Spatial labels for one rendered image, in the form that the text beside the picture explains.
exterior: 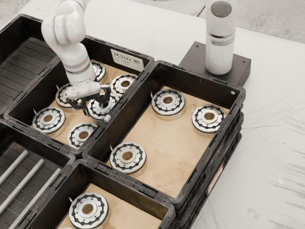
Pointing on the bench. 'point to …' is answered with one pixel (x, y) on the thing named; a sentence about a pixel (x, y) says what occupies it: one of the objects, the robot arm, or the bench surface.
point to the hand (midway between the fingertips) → (94, 109)
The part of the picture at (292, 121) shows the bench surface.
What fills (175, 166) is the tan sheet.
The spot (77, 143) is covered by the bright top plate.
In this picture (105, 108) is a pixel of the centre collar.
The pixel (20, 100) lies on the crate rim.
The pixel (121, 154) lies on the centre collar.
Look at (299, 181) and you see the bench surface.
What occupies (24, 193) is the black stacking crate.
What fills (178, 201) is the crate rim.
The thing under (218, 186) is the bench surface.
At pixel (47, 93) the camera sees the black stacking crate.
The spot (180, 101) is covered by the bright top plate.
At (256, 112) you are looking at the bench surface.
